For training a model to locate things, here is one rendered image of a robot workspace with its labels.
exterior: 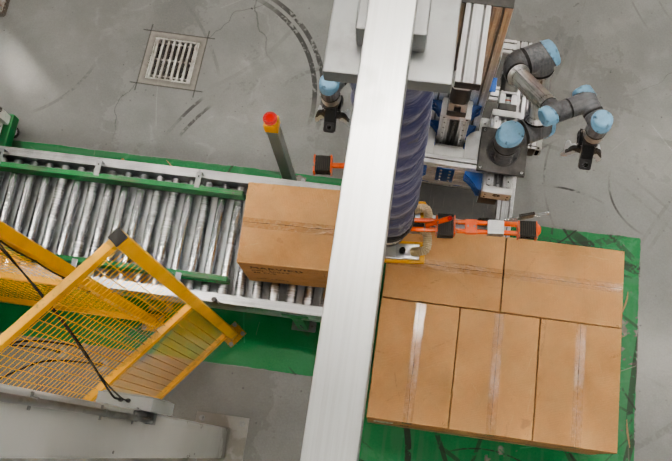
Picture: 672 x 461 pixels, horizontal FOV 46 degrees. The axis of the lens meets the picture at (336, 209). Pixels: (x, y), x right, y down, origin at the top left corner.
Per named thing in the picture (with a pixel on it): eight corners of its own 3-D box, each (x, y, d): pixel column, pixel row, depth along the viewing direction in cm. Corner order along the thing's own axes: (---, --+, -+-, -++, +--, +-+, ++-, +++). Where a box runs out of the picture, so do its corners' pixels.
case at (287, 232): (249, 280, 406) (236, 262, 368) (260, 206, 418) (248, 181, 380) (365, 292, 401) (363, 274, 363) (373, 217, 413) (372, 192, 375)
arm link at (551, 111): (490, 53, 320) (545, 110, 282) (515, 44, 321) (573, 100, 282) (493, 77, 327) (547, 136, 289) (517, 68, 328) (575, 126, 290)
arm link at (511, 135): (488, 136, 360) (493, 124, 347) (516, 126, 361) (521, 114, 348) (499, 159, 357) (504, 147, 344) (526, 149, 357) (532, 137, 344)
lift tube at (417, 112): (353, 220, 303) (337, 66, 184) (362, 162, 310) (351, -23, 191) (415, 227, 301) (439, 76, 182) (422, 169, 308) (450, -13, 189)
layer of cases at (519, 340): (367, 420, 421) (366, 417, 383) (390, 242, 450) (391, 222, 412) (595, 454, 410) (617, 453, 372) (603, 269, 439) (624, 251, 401)
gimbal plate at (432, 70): (323, 81, 186) (321, 71, 181) (341, -28, 195) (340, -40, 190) (450, 94, 183) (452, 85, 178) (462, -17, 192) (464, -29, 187)
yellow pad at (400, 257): (348, 261, 353) (347, 258, 348) (349, 239, 355) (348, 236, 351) (424, 264, 350) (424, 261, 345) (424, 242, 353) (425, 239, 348)
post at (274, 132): (286, 192, 478) (262, 126, 383) (287, 182, 480) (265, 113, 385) (297, 193, 477) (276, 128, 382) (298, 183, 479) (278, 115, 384)
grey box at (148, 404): (122, 408, 299) (94, 403, 271) (125, 394, 301) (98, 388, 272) (172, 416, 297) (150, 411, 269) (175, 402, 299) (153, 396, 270)
